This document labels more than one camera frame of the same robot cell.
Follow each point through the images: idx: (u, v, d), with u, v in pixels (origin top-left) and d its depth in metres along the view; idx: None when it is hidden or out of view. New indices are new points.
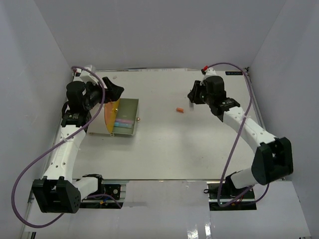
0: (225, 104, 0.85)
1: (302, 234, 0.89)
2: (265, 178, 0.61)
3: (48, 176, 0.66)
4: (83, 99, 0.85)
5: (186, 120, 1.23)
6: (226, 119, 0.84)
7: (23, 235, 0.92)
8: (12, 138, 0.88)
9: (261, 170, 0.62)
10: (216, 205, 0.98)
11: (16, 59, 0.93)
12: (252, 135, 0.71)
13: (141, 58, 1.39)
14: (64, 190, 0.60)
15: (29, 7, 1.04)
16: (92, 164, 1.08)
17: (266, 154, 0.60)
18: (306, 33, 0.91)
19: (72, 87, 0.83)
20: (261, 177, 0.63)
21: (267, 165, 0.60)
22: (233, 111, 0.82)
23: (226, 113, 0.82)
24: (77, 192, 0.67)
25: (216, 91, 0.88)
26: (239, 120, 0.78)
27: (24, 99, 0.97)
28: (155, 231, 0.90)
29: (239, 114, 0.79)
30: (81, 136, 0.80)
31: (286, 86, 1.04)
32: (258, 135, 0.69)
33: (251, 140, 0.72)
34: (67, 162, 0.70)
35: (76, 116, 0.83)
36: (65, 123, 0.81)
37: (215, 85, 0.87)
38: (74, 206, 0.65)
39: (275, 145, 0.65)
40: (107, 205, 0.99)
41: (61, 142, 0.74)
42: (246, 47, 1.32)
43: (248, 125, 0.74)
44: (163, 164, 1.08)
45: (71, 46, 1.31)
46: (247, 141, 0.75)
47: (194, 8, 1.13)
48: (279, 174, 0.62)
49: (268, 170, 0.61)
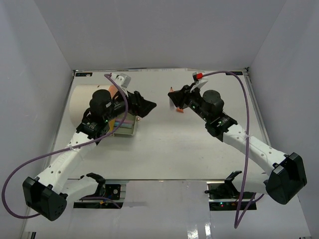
0: (222, 125, 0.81)
1: (302, 234, 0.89)
2: (284, 196, 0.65)
3: (40, 179, 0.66)
4: (106, 112, 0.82)
5: (186, 120, 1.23)
6: (226, 139, 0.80)
7: (23, 235, 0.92)
8: (12, 138, 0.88)
9: (279, 191, 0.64)
10: (216, 205, 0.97)
11: (16, 59, 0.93)
12: (262, 157, 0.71)
13: (141, 58, 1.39)
14: (47, 199, 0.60)
15: (29, 7, 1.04)
16: (92, 165, 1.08)
17: (282, 176, 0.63)
18: (305, 33, 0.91)
19: (98, 97, 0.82)
20: (279, 196, 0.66)
21: (284, 185, 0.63)
22: (232, 131, 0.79)
23: (226, 134, 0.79)
24: (63, 202, 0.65)
25: (216, 110, 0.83)
26: (242, 140, 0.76)
27: (24, 99, 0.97)
28: (155, 231, 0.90)
29: (243, 135, 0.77)
30: (89, 147, 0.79)
31: (286, 86, 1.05)
32: (268, 155, 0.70)
33: (258, 160, 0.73)
34: (63, 171, 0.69)
35: (93, 126, 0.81)
36: (80, 128, 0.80)
37: (214, 106, 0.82)
38: (53, 214, 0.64)
39: (285, 161, 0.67)
40: (108, 205, 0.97)
41: (67, 148, 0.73)
42: (246, 47, 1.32)
43: (252, 143, 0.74)
44: (163, 164, 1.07)
45: (71, 46, 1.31)
46: (256, 161, 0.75)
47: (194, 8, 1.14)
48: (293, 189, 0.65)
49: (287, 189, 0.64)
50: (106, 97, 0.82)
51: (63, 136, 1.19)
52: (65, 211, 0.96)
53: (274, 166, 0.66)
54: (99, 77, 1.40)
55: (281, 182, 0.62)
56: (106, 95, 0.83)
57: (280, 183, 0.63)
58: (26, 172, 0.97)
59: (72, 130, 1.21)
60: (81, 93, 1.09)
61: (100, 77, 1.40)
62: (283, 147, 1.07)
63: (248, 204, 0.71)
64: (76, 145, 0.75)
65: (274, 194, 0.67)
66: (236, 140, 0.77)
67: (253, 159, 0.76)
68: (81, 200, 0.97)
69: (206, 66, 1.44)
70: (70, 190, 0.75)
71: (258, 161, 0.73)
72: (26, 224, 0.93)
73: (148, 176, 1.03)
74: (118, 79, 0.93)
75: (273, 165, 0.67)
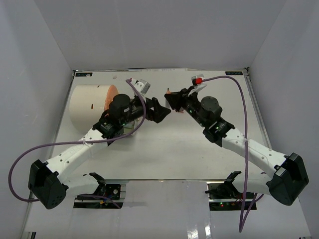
0: (219, 130, 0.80)
1: (302, 234, 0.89)
2: (290, 198, 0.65)
3: (48, 164, 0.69)
4: (123, 116, 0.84)
5: (186, 120, 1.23)
6: (225, 144, 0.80)
7: (23, 235, 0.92)
8: (12, 138, 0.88)
9: (284, 191, 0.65)
10: (216, 205, 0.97)
11: (16, 59, 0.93)
12: (262, 160, 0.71)
13: (141, 58, 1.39)
14: (52, 184, 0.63)
15: (29, 7, 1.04)
16: (93, 165, 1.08)
17: (284, 178, 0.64)
18: (305, 33, 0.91)
19: (119, 100, 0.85)
20: (285, 198, 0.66)
21: (287, 186, 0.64)
22: (231, 135, 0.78)
23: (224, 139, 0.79)
24: (62, 193, 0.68)
25: (214, 117, 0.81)
26: (241, 144, 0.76)
27: (24, 99, 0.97)
28: (155, 231, 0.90)
29: (242, 139, 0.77)
30: (101, 146, 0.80)
31: (286, 86, 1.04)
32: (268, 158, 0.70)
33: (260, 165, 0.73)
34: (71, 162, 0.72)
35: (108, 127, 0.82)
36: (96, 126, 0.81)
37: (212, 114, 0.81)
38: (51, 201, 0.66)
39: (286, 163, 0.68)
40: (108, 205, 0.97)
41: (79, 142, 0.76)
42: (246, 47, 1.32)
43: (251, 146, 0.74)
44: (163, 165, 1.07)
45: (71, 46, 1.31)
46: (256, 164, 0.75)
47: (193, 8, 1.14)
48: (297, 190, 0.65)
49: (291, 190, 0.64)
50: (126, 102, 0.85)
51: (63, 136, 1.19)
52: (66, 211, 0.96)
53: (276, 169, 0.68)
54: (99, 77, 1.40)
55: (283, 182, 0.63)
56: (127, 99, 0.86)
57: (283, 185, 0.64)
58: (26, 172, 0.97)
59: (72, 130, 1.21)
60: (81, 93, 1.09)
61: (100, 77, 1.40)
62: (283, 147, 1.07)
63: (250, 205, 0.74)
64: (89, 140, 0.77)
65: (279, 196, 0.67)
66: (235, 145, 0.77)
67: (254, 162, 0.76)
68: (81, 200, 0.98)
69: (206, 66, 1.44)
70: (72, 182, 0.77)
71: (258, 164, 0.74)
72: (26, 224, 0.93)
73: (148, 176, 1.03)
74: (137, 85, 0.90)
75: (275, 167, 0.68)
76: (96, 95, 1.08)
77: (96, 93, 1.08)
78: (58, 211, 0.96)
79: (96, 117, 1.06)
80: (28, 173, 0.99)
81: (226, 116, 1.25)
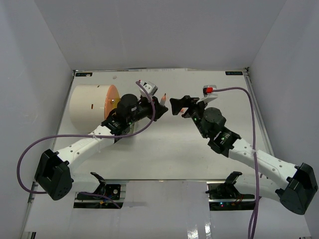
0: (225, 140, 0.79)
1: (302, 234, 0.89)
2: (303, 208, 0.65)
3: (59, 153, 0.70)
4: (131, 115, 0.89)
5: (186, 120, 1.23)
6: (234, 156, 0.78)
7: (24, 235, 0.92)
8: (12, 138, 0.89)
9: (298, 204, 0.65)
10: (216, 205, 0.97)
11: (16, 59, 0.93)
12: (273, 171, 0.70)
13: (141, 58, 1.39)
14: (60, 175, 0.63)
15: (30, 8, 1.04)
16: (93, 165, 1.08)
17: (298, 190, 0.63)
18: (305, 34, 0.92)
19: (125, 100, 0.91)
20: (297, 208, 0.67)
21: (301, 198, 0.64)
22: (238, 146, 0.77)
23: (231, 151, 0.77)
24: (69, 186, 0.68)
25: (218, 128, 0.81)
26: (250, 156, 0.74)
27: (24, 98, 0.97)
28: (155, 231, 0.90)
29: (250, 150, 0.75)
30: (108, 142, 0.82)
31: (286, 86, 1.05)
32: (280, 170, 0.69)
33: (271, 176, 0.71)
34: (80, 153, 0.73)
35: (116, 125, 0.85)
36: (104, 123, 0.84)
37: (217, 125, 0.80)
38: (57, 193, 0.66)
39: (297, 172, 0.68)
40: (108, 205, 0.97)
41: (89, 135, 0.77)
42: (246, 47, 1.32)
43: (260, 157, 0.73)
44: (163, 165, 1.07)
45: (71, 46, 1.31)
46: (265, 175, 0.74)
47: (193, 8, 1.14)
48: (309, 199, 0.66)
49: (304, 201, 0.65)
50: (132, 102, 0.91)
51: None
52: (65, 212, 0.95)
53: (288, 180, 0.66)
54: (98, 77, 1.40)
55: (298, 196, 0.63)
56: (133, 99, 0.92)
57: (298, 197, 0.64)
58: (25, 171, 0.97)
59: (72, 130, 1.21)
60: (81, 94, 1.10)
61: (100, 77, 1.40)
62: (283, 147, 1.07)
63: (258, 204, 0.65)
64: (99, 135, 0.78)
65: (292, 206, 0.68)
66: (243, 156, 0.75)
67: (264, 174, 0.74)
68: (82, 200, 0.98)
69: (206, 66, 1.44)
70: (77, 177, 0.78)
71: (270, 176, 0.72)
72: (26, 225, 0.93)
73: (148, 176, 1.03)
74: (146, 88, 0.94)
75: (286, 178, 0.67)
76: (96, 95, 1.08)
77: (96, 93, 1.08)
78: (58, 212, 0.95)
79: (96, 117, 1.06)
80: (27, 174, 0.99)
81: (226, 115, 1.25)
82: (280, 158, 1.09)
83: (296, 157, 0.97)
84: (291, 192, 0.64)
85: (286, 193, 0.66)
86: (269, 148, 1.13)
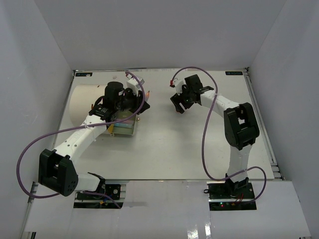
0: (202, 90, 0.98)
1: (302, 234, 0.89)
2: (236, 138, 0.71)
3: (57, 150, 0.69)
4: (117, 99, 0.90)
5: (186, 120, 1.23)
6: (204, 101, 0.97)
7: (23, 234, 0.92)
8: (13, 138, 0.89)
9: (232, 132, 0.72)
10: (216, 205, 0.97)
11: (16, 59, 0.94)
12: (222, 106, 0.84)
13: (141, 58, 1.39)
14: (65, 171, 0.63)
15: (30, 8, 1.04)
16: (92, 165, 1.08)
17: (232, 115, 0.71)
18: (304, 34, 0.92)
19: (111, 85, 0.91)
20: (233, 141, 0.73)
21: (234, 126, 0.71)
22: (207, 93, 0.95)
23: (202, 96, 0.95)
24: (76, 179, 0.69)
25: (193, 82, 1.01)
26: (211, 97, 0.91)
27: (24, 98, 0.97)
28: (155, 231, 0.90)
29: (213, 94, 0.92)
30: (101, 129, 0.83)
31: (286, 86, 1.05)
32: (226, 105, 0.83)
33: (222, 111, 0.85)
34: (78, 145, 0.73)
35: (104, 110, 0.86)
36: (92, 112, 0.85)
37: (190, 79, 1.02)
38: (66, 189, 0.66)
39: (240, 109, 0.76)
40: (108, 205, 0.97)
41: (81, 126, 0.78)
42: (245, 47, 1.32)
43: (219, 98, 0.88)
44: (163, 164, 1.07)
45: (71, 46, 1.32)
46: (221, 113, 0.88)
47: (193, 8, 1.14)
48: (246, 135, 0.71)
49: (237, 131, 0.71)
50: (119, 87, 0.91)
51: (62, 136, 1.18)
52: (65, 211, 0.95)
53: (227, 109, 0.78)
54: (99, 77, 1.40)
55: (231, 120, 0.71)
56: (119, 84, 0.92)
57: (230, 123, 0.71)
58: (25, 171, 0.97)
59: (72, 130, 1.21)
60: (81, 93, 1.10)
61: (100, 77, 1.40)
62: (283, 147, 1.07)
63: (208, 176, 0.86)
64: (90, 124, 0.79)
65: (230, 138, 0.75)
66: (208, 98, 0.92)
67: (220, 113, 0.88)
68: (82, 200, 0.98)
69: (206, 66, 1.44)
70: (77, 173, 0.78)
71: (222, 112, 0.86)
72: (26, 225, 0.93)
73: (148, 176, 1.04)
74: (133, 81, 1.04)
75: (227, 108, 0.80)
76: (95, 95, 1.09)
77: (97, 93, 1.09)
78: (58, 212, 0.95)
79: None
80: (27, 174, 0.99)
81: None
82: (280, 158, 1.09)
83: (296, 156, 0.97)
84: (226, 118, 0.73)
85: (225, 121, 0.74)
86: (269, 148, 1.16)
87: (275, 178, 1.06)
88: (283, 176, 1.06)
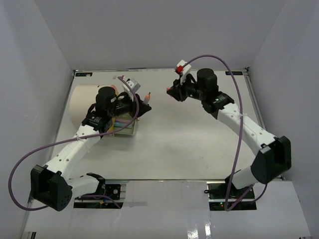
0: (219, 102, 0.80)
1: (302, 234, 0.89)
2: (267, 178, 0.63)
3: (48, 166, 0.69)
4: (110, 106, 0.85)
5: (185, 120, 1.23)
6: (221, 117, 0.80)
7: (23, 235, 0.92)
8: (12, 138, 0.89)
9: (264, 172, 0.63)
10: (216, 205, 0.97)
11: (16, 59, 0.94)
12: (251, 137, 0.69)
13: (141, 58, 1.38)
14: (56, 186, 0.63)
15: (29, 7, 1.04)
16: (91, 165, 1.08)
17: (267, 156, 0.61)
18: (305, 33, 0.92)
19: (103, 91, 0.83)
20: (262, 178, 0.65)
21: (268, 167, 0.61)
22: (228, 109, 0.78)
23: (222, 112, 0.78)
24: (69, 193, 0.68)
25: (209, 86, 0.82)
26: (237, 119, 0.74)
27: (24, 97, 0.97)
28: (154, 231, 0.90)
29: (237, 114, 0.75)
30: (94, 140, 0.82)
31: (286, 86, 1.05)
32: (258, 135, 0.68)
33: (248, 140, 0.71)
34: (70, 160, 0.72)
35: (97, 120, 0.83)
36: (85, 121, 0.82)
37: (207, 81, 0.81)
38: (60, 204, 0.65)
39: (274, 143, 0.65)
40: (107, 205, 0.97)
41: (74, 139, 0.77)
42: (246, 47, 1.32)
43: (246, 124, 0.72)
44: (162, 165, 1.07)
45: (71, 46, 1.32)
46: (247, 142, 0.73)
47: (193, 8, 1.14)
48: (277, 173, 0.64)
49: (269, 172, 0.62)
50: (111, 92, 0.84)
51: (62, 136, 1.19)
52: (65, 211, 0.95)
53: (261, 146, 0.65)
54: (99, 77, 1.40)
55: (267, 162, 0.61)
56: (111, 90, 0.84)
57: (265, 165, 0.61)
58: (25, 171, 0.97)
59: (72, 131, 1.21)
60: (81, 94, 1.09)
61: (100, 77, 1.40)
62: None
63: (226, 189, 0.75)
64: (83, 136, 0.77)
65: (259, 174, 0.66)
66: (230, 119, 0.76)
67: (244, 139, 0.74)
68: (82, 200, 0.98)
69: (206, 66, 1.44)
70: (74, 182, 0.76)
71: (247, 140, 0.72)
72: (26, 224, 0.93)
73: (149, 176, 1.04)
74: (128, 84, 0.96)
75: (261, 144, 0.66)
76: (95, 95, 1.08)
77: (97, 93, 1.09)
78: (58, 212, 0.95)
79: None
80: (27, 174, 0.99)
81: None
82: None
83: (296, 156, 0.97)
84: (261, 158, 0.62)
85: (257, 159, 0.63)
86: None
87: (275, 178, 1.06)
88: (283, 177, 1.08)
